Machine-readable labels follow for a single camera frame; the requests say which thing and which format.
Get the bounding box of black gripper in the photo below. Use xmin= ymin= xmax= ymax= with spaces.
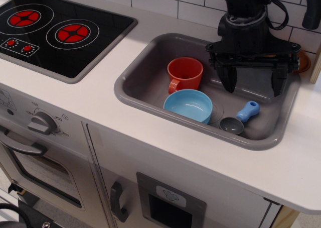
xmin=206 ymin=13 xmax=300 ymax=97

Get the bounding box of grey spoon with blue handle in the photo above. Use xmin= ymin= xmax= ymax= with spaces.
xmin=219 ymin=101 xmax=260 ymax=135

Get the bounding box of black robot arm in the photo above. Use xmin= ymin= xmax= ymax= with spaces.
xmin=206 ymin=0 xmax=300 ymax=96

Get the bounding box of light blue plastic bowl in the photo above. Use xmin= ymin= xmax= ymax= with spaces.
xmin=163 ymin=89 xmax=213 ymax=124

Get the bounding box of grey toy sink basin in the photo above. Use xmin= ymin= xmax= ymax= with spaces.
xmin=114 ymin=34 xmax=300 ymax=150

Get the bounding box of orange transparent pot lid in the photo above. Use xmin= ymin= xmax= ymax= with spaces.
xmin=294 ymin=49 xmax=311 ymax=74

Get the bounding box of orange plastic cup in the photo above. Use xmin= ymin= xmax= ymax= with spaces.
xmin=167 ymin=57 xmax=204 ymax=94

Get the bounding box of black toy faucet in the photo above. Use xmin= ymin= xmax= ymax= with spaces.
xmin=302 ymin=0 xmax=320 ymax=30

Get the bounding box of grey dispenser panel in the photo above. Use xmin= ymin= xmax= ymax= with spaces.
xmin=136 ymin=172 xmax=207 ymax=228

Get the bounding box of black toy stove top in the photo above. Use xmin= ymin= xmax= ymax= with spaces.
xmin=1 ymin=0 xmax=137 ymax=84

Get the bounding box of grey oven knob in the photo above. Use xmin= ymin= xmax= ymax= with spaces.
xmin=27 ymin=111 xmax=57 ymax=135

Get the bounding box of oven door with window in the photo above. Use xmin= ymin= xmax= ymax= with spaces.
xmin=1 ymin=142 xmax=83 ymax=210

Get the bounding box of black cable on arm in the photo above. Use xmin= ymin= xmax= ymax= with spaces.
xmin=267 ymin=0 xmax=289 ymax=30

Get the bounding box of grey cabinet door handle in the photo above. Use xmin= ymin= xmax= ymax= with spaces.
xmin=110 ymin=182 xmax=129 ymax=223

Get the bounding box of grey oven door handle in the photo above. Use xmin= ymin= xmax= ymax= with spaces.
xmin=1 ymin=126 xmax=47 ymax=156

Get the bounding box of black rope bottom left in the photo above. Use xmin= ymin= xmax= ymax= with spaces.
xmin=0 ymin=202 xmax=33 ymax=228

